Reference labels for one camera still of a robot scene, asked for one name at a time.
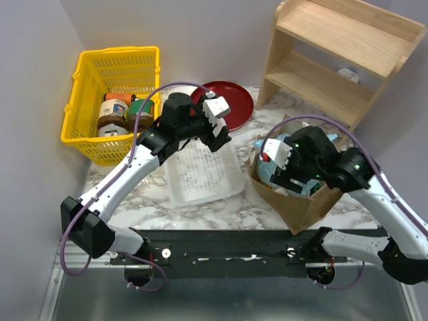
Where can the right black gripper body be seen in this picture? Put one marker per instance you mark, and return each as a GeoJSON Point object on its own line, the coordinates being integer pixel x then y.
{"type": "Point", "coordinates": [296, 168]}

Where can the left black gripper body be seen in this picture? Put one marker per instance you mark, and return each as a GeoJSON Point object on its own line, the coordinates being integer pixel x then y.
{"type": "Point", "coordinates": [201, 128]}

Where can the light blue plastic grocery bag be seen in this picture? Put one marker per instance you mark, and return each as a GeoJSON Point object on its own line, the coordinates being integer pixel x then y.
{"type": "Point", "coordinates": [265, 171]}

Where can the brown paper bag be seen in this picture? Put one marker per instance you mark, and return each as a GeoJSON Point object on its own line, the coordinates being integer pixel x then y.
{"type": "Point", "coordinates": [297, 212]}

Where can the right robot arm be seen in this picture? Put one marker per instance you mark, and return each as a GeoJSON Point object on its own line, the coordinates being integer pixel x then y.
{"type": "Point", "coordinates": [402, 253]}

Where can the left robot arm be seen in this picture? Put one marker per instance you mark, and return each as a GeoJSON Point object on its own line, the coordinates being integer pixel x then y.
{"type": "Point", "coordinates": [85, 220]}

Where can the red round tray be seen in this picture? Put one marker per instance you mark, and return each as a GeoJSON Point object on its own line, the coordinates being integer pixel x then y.
{"type": "Point", "coordinates": [239, 100]}

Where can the white plastic perforated basket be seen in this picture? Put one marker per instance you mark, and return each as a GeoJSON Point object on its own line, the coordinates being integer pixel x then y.
{"type": "Point", "coordinates": [195, 175]}

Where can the green lidded brown jar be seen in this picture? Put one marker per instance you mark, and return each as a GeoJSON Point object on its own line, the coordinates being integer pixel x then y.
{"type": "Point", "coordinates": [140, 112]}

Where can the orange capped bottle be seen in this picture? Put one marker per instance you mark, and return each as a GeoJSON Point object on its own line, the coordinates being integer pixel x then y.
{"type": "Point", "coordinates": [127, 98]}

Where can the white labelled brown jar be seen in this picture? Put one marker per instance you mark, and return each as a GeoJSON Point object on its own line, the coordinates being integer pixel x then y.
{"type": "Point", "coordinates": [113, 112]}

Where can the grey white packaged item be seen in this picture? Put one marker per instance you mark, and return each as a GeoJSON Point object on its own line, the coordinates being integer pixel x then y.
{"type": "Point", "coordinates": [110, 130]}

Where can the wooden shelf unit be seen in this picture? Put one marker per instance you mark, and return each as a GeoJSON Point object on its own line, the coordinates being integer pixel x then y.
{"type": "Point", "coordinates": [365, 36]}

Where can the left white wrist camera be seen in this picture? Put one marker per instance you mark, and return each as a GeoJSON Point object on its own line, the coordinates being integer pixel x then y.
{"type": "Point", "coordinates": [215, 107]}

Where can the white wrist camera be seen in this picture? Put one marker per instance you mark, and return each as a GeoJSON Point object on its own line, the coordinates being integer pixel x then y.
{"type": "Point", "coordinates": [215, 107]}
{"type": "Point", "coordinates": [277, 151]}

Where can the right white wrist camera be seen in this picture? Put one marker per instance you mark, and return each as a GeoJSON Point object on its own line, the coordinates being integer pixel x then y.
{"type": "Point", "coordinates": [277, 151]}

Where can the white round wall fixture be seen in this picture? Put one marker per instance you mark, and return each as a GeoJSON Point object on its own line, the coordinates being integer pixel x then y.
{"type": "Point", "coordinates": [349, 74]}

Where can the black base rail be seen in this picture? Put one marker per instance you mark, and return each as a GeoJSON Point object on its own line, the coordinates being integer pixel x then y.
{"type": "Point", "coordinates": [234, 254]}

